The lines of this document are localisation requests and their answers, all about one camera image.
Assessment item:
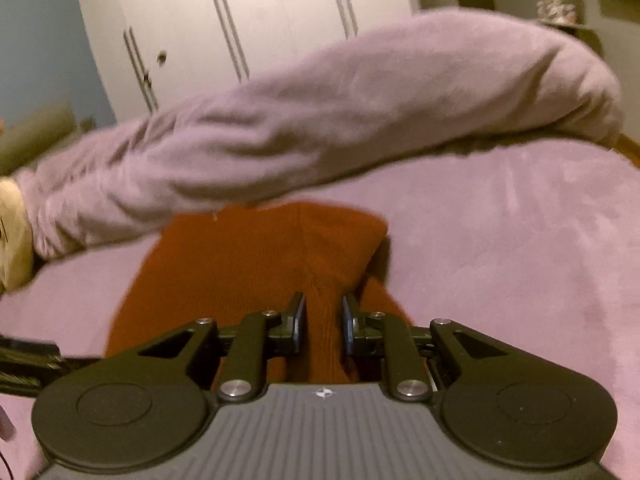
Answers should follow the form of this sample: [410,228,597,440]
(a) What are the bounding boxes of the lilac bed cover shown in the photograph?
[0,135,640,480]

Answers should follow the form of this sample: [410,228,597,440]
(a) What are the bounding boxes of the grey green pillow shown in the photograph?
[0,97,97,177]

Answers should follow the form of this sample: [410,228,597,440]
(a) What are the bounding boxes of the lilac crumpled duvet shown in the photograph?
[15,7,626,262]

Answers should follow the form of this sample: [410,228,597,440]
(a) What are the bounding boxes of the cream pillow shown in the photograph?
[0,177,35,292]

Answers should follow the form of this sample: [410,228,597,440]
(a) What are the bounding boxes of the white wardrobe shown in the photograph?
[74,0,422,124]

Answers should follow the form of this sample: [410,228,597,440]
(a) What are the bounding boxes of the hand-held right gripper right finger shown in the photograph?
[341,292,507,404]

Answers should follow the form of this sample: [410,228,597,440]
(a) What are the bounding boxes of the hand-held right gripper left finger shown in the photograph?
[137,292,307,404]

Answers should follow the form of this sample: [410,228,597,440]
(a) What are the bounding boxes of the rust orange knit sweater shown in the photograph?
[105,201,417,392]

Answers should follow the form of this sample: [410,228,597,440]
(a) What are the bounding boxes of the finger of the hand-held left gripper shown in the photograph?
[0,335,101,398]

